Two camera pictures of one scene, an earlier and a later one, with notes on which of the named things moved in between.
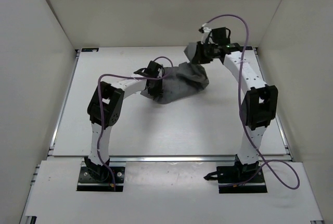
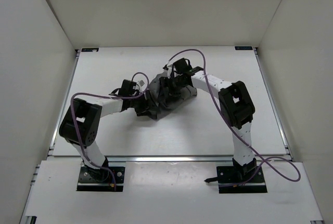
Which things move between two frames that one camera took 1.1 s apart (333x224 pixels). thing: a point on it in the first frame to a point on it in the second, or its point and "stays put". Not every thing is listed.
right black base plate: [241, 178] stays put
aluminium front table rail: [173, 158] stays put
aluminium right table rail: [278, 121] stays put
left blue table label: [90, 49] stays put
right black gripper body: [208, 52] to [174, 85]
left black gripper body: [158, 84] to [140, 104]
